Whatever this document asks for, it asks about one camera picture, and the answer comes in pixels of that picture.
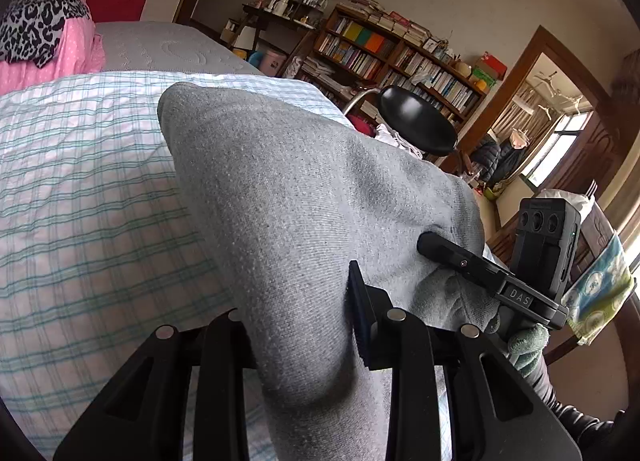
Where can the blue plaid bed sheet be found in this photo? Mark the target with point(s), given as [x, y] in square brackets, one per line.
[85, 221]

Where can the wooden door frame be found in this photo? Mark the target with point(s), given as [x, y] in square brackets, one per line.
[520, 66]

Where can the person's right hand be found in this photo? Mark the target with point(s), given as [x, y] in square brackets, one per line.
[527, 348]

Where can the wooden bookshelf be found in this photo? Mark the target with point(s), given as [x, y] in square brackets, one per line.
[370, 48]

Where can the grey sweatshirt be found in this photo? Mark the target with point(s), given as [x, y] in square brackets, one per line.
[280, 201]

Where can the pink storage bin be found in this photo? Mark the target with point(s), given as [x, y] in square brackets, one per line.
[274, 61]

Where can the leopard print cloth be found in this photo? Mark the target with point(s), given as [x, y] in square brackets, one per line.
[35, 21]

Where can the black round stool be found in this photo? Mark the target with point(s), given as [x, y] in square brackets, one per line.
[415, 116]

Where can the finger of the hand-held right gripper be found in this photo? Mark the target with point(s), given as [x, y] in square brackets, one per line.
[460, 261]

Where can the pink blanket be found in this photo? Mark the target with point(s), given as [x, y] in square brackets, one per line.
[55, 66]

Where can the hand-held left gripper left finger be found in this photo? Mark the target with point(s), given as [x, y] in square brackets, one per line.
[225, 341]

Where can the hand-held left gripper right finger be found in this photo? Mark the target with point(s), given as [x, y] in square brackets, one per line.
[361, 321]

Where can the green printed towel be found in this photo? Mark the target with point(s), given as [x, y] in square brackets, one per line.
[600, 286]

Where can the person's right forearm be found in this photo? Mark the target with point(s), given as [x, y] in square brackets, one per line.
[560, 411]

